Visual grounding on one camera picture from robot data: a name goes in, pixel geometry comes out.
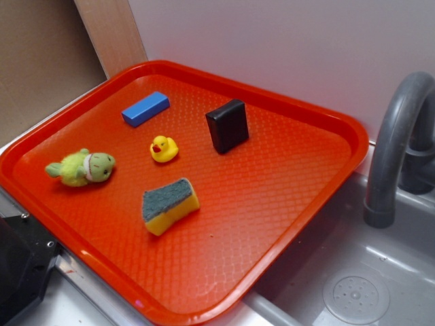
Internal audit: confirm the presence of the green and yellow sponge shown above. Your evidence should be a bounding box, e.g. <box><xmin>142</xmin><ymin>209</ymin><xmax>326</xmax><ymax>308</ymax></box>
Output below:
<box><xmin>142</xmin><ymin>178</ymin><xmax>200</xmax><ymax>236</ymax></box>

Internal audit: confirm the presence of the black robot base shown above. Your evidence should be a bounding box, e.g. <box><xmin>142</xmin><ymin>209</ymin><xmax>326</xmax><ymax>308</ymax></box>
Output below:
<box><xmin>1</xmin><ymin>213</ymin><xmax>59</xmax><ymax>325</ymax></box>

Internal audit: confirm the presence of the black rectangular block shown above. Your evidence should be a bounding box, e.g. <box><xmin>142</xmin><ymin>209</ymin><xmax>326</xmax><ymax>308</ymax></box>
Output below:
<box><xmin>205</xmin><ymin>99</ymin><xmax>249</xmax><ymax>154</ymax></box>

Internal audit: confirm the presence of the red plastic tray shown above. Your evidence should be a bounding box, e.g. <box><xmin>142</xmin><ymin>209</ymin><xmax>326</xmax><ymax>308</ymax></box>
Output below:
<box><xmin>1</xmin><ymin>61</ymin><xmax>368</xmax><ymax>325</ymax></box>

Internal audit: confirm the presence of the yellow rubber duck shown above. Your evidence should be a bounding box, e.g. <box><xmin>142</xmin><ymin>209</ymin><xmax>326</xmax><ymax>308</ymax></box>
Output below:
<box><xmin>150</xmin><ymin>135</ymin><xmax>179</xmax><ymax>163</ymax></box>

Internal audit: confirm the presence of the blue rectangular block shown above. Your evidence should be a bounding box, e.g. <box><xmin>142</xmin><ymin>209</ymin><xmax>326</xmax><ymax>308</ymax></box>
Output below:
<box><xmin>121</xmin><ymin>92</ymin><xmax>170</xmax><ymax>128</ymax></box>

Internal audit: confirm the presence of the green plush frog toy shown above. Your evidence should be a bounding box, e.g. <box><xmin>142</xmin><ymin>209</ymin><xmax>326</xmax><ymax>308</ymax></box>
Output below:
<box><xmin>45</xmin><ymin>148</ymin><xmax>116</xmax><ymax>187</ymax></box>

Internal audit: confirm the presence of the grey toy sink basin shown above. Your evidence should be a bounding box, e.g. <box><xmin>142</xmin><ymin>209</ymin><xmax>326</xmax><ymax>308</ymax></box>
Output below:
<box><xmin>244</xmin><ymin>174</ymin><xmax>434</xmax><ymax>325</ymax></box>

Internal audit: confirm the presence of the grey toy faucet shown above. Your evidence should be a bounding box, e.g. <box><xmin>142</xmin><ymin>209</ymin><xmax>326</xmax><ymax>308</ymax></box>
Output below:
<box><xmin>364</xmin><ymin>71</ymin><xmax>434</xmax><ymax>228</ymax></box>

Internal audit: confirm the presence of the wooden corner post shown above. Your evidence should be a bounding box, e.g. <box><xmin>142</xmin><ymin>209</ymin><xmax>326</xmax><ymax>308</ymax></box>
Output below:
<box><xmin>75</xmin><ymin>0</ymin><xmax>148</xmax><ymax>78</ymax></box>

